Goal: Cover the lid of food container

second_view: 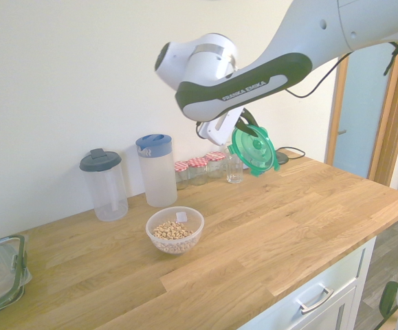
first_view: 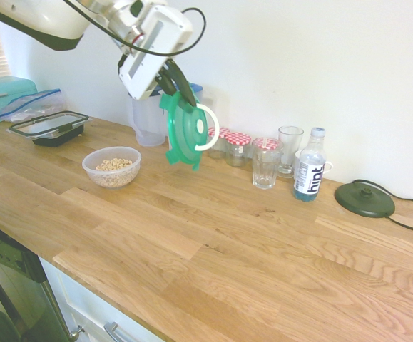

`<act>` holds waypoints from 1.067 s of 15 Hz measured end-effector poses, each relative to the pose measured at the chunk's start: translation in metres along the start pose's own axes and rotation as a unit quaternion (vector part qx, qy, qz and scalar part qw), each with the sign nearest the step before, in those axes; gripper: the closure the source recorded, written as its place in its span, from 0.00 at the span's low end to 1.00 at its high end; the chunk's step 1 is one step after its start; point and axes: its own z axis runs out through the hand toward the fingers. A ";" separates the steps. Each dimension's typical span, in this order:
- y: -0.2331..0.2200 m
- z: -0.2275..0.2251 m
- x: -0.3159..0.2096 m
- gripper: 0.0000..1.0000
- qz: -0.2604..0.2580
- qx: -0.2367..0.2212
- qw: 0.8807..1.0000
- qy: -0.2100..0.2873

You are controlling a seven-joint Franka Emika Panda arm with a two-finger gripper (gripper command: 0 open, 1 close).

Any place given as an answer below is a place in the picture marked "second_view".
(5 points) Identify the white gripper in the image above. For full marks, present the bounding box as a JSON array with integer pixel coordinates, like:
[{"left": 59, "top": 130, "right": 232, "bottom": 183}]
[{"left": 197, "top": 107, "right": 261, "bottom": 147}]

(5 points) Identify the green round container lid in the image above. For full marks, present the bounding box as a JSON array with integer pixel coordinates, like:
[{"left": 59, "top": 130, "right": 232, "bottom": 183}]
[{"left": 226, "top": 124, "right": 281, "bottom": 178}]

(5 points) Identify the glass jar red checked lid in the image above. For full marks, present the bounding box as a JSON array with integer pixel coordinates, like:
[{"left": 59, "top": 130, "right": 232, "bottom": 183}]
[
  {"left": 204, "top": 151, "right": 228, "bottom": 179},
  {"left": 174, "top": 160, "right": 190, "bottom": 190},
  {"left": 187, "top": 157, "right": 209, "bottom": 186}
]

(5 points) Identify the clear pitcher blue lid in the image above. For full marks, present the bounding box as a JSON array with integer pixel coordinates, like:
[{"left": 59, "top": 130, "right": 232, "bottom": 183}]
[{"left": 135, "top": 133, "right": 179, "bottom": 208}]

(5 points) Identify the clear plastic food bowl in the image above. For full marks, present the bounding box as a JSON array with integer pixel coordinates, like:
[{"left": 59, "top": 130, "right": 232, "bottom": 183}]
[{"left": 145, "top": 206, "right": 206, "bottom": 256}]

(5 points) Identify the clear pitcher dark grey lid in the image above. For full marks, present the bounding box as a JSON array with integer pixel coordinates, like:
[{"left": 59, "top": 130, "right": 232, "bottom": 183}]
[{"left": 79, "top": 148, "right": 129, "bottom": 222}]

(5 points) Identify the clear drinking glass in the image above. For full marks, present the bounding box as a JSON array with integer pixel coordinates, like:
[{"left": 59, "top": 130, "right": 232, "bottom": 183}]
[{"left": 223, "top": 146, "right": 245, "bottom": 184}]

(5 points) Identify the frosted glass door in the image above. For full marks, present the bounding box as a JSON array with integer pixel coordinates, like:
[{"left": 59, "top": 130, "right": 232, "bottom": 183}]
[{"left": 332, "top": 43, "right": 398, "bottom": 179}]

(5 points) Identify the cereal rings heap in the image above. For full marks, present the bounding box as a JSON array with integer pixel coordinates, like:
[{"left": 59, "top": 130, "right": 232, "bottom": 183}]
[{"left": 151, "top": 221, "right": 194, "bottom": 241}]

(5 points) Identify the thin black disc cable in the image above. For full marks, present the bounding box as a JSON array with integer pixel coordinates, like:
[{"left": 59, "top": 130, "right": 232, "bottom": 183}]
[{"left": 275, "top": 146, "right": 307, "bottom": 161}]

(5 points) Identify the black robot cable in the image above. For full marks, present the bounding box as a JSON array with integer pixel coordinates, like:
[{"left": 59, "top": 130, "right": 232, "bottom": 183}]
[{"left": 285, "top": 29, "right": 398, "bottom": 100}]

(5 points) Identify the wooden door frame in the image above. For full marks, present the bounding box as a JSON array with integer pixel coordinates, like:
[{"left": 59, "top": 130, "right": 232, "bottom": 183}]
[{"left": 324, "top": 32, "right": 398, "bottom": 197}]

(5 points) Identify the silver drawer handle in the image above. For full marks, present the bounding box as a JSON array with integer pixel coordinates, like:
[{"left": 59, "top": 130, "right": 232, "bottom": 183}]
[{"left": 296, "top": 284, "right": 335, "bottom": 315}]

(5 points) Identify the white drawer with metal handle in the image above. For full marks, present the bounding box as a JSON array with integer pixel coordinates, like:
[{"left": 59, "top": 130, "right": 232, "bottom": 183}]
[{"left": 238, "top": 235, "right": 378, "bottom": 330}]

